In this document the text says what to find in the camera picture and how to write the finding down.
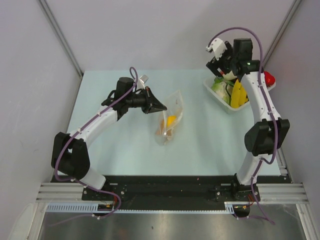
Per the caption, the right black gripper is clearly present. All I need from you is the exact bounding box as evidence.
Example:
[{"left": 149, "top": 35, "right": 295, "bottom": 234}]
[{"left": 206, "top": 41, "right": 238, "bottom": 80}]

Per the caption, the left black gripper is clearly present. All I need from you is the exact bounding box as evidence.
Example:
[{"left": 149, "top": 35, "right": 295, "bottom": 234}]
[{"left": 125, "top": 86, "right": 167, "bottom": 114}]

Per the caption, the yellow orange fruit toy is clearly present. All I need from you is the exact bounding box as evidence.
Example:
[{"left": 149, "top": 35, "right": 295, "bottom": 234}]
[{"left": 166, "top": 115, "right": 177, "bottom": 128}]

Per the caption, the clear zip top bag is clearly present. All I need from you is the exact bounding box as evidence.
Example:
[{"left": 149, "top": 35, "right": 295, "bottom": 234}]
[{"left": 155, "top": 90, "right": 184, "bottom": 145}]

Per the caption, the white radish toy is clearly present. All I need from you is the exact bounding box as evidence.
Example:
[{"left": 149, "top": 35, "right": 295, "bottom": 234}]
[{"left": 222, "top": 71, "right": 237, "bottom": 81}]

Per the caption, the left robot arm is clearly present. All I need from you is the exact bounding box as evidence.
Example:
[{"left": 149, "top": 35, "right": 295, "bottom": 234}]
[{"left": 51, "top": 75, "right": 167, "bottom": 200}]

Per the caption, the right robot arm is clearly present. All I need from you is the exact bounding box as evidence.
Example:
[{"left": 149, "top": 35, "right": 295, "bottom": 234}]
[{"left": 206, "top": 37, "right": 290, "bottom": 202}]

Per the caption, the white plastic food basket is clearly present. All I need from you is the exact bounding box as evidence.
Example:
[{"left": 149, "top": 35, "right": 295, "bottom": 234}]
[{"left": 203, "top": 72, "right": 281, "bottom": 122}]

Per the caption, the white cauliflower toy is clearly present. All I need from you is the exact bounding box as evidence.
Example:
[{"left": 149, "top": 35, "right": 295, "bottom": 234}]
[{"left": 211, "top": 77, "right": 231, "bottom": 104}]

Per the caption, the yellow banana bunch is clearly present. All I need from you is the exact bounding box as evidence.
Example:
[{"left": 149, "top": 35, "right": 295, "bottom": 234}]
[{"left": 230, "top": 79, "right": 249, "bottom": 109}]

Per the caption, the red bell pepper toy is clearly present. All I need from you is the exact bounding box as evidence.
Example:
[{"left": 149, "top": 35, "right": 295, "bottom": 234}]
[{"left": 264, "top": 71, "right": 276, "bottom": 88}]

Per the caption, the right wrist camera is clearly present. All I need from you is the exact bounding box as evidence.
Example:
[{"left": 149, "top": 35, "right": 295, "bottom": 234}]
[{"left": 206, "top": 38, "right": 227, "bottom": 61}]

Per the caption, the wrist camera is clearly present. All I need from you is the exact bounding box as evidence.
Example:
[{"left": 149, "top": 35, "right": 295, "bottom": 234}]
[
  {"left": 136, "top": 75, "right": 149, "bottom": 90},
  {"left": 206, "top": 38, "right": 227, "bottom": 61}
]

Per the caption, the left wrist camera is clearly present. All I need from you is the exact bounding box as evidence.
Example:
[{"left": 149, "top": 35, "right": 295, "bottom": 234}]
[{"left": 136, "top": 75, "right": 149, "bottom": 90}]

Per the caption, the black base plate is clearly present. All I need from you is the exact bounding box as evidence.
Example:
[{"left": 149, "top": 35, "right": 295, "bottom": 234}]
[{"left": 51, "top": 175, "right": 292, "bottom": 211}]

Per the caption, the white slotted cable duct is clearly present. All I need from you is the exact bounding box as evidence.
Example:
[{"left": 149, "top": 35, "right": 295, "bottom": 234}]
[{"left": 46, "top": 203, "right": 114, "bottom": 214}]

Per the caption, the aluminium frame rail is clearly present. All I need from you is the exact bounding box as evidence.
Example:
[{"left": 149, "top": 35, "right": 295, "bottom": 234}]
[{"left": 36, "top": 183, "right": 309, "bottom": 204}]

